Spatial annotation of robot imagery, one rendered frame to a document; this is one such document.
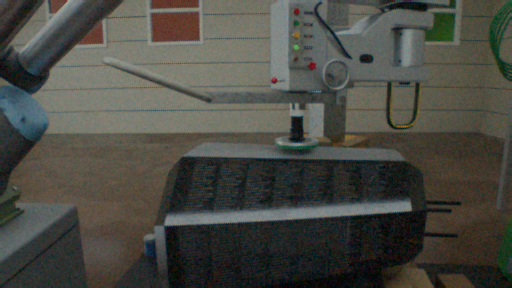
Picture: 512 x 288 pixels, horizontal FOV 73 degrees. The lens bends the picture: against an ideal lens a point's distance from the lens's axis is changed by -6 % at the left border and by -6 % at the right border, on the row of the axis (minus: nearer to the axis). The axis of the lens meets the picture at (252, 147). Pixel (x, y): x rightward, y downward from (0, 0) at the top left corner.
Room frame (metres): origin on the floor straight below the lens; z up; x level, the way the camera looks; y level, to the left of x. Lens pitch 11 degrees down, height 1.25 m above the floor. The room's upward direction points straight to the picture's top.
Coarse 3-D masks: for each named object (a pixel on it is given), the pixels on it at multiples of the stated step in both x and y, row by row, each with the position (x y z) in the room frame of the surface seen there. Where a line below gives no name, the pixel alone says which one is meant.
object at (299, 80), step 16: (288, 0) 1.67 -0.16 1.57; (304, 0) 1.69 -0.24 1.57; (320, 0) 1.71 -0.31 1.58; (272, 16) 1.83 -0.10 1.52; (304, 16) 1.69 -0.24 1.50; (320, 16) 1.71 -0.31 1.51; (272, 32) 1.83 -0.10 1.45; (304, 32) 1.69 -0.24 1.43; (320, 32) 1.71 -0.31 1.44; (272, 48) 1.84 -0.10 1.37; (320, 48) 1.71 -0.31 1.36; (272, 64) 1.84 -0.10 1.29; (304, 64) 1.69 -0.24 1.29; (320, 64) 1.71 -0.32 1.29; (288, 80) 1.66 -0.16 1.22; (304, 80) 1.69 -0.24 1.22; (320, 80) 1.71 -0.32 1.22
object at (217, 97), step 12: (216, 96) 1.60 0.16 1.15; (228, 96) 1.62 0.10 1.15; (240, 96) 1.64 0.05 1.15; (252, 96) 1.66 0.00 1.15; (264, 96) 1.68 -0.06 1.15; (276, 96) 1.69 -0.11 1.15; (288, 96) 1.71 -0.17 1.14; (300, 96) 1.73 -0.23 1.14; (312, 96) 1.74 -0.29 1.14; (324, 96) 1.78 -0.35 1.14
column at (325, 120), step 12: (336, 12) 2.49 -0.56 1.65; (348, 12) 2.52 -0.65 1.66; (336, 24) 2.49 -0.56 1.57; (312, 108) 2.59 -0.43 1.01; (324, 108) 2.46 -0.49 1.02; (336, 108) 2.49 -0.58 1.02; (312, 120) 2.58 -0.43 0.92; (324, 120) 2.46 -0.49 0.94; (336, 120) 2.50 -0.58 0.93; (312, 132) 2.58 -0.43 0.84; (324, 132) 2.46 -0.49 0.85; (336, 132) 2.50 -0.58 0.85
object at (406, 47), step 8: (392, 32) 1.98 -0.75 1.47; (400, 32) 1.94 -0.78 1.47; (408, 32) 1.92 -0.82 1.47; (416, 32) 1.92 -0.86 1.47; (424, 32) 1.95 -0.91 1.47; (392, 40) 1.98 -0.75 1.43; (400, 40) 1.94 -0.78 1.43; (408, 40) 1.92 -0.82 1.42; (416, 40) 1.92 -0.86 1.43; (424, 40) 1.95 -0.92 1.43; (392, 48) 1.98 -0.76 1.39; (400, 48) 1.94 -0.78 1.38; (408, 48) 1.92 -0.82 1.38; (416, 48) 1.92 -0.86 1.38; (392, 56) 1.98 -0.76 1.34; (400, 56) 1.94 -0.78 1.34; (408, 56) 1.92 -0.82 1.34; (416, 56) 1.92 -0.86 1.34; (392, 64) 1.97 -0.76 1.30; (400, 64) 1.94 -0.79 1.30; (408, 64) 1.92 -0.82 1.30; (416, 64) 1.92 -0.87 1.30
